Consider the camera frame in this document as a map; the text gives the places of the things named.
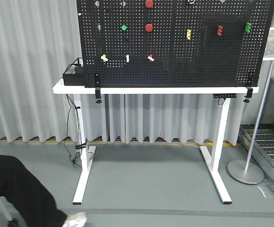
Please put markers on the white height-adjustable desk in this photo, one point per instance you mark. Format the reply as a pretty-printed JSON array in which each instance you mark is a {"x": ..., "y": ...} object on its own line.
[{"x": 211, "y": 158}]

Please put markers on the red toggle switch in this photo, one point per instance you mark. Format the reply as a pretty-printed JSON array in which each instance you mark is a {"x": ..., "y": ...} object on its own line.
[{"x": 219, "y": 30}]

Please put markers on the black perforated pegboard panel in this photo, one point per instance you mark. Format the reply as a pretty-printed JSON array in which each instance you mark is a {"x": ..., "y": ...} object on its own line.
[{"x": 207, "y": 60}]

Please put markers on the desk height control panel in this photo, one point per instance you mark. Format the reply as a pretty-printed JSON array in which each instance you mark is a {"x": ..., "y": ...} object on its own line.
[{"x": 224, "y": 96}]

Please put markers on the silver sign stand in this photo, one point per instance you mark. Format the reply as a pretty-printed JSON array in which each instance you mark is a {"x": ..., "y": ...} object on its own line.
[{"x": 245, "y": 171}]

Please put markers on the white curtain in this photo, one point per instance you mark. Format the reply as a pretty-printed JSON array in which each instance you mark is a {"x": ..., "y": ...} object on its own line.
[{"x": 38, "y": 40}]

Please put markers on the black equipment box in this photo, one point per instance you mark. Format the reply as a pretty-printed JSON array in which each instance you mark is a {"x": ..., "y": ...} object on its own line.
[{"x": 74, "y": 73}]

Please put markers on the person leg black trousers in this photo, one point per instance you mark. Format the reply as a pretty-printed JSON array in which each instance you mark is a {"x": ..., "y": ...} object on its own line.
[{"x": 30, "y": 198}]

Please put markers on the white chair leg with caster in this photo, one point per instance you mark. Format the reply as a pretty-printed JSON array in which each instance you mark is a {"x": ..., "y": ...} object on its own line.
[{"x": 12, "y": 222}]

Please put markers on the yellow toggle switch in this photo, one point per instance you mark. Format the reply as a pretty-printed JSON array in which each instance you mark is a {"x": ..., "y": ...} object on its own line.
[{"x": 188, "y": 35}]

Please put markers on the right black table clamp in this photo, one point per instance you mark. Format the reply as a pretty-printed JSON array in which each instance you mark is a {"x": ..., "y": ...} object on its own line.
[{"x": 249, "y": 87}]

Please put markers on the red rotary selector switch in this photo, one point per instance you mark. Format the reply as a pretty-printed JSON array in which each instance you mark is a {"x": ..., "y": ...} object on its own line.
[{"x": 150, "y": 58}]

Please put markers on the large upper red push button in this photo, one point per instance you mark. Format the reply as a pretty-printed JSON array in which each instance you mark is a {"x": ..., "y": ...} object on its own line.
[{"x": 149, "y": 4}]

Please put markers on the green-white rotary selector switch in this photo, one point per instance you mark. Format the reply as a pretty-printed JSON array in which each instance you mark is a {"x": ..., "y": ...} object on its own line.
[{"x": 127, "y": 58}]

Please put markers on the green toggle switch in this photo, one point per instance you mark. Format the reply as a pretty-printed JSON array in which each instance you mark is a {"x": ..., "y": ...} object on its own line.
[{"x": 248, "y": 27}]

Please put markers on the yellow rotary selector switch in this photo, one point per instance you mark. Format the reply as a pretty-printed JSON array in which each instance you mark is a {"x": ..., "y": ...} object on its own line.
[{"x": 104, "y": 58}]

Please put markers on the lower red push button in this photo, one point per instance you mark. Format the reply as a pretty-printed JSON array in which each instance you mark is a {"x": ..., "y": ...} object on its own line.
[{"x": 149, "y": 27}]

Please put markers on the silver shoe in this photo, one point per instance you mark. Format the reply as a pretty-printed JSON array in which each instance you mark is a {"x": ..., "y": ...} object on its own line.
[{"x": 76, "y": 220}]

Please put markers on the metal grate ramp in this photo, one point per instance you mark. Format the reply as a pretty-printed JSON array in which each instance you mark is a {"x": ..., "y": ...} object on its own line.
[{"x": 263, "y": 151}]

